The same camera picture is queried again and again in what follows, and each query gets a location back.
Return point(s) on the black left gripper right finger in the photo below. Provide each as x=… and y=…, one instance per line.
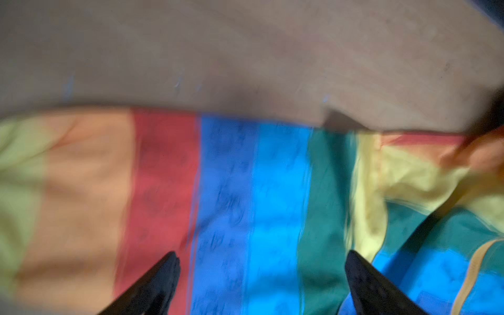
x=372, y=293

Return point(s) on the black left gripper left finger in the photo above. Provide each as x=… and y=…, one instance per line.
x=152, y=293

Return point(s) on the rainbow striped zip jacket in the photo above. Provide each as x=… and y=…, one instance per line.
x=261, y=215

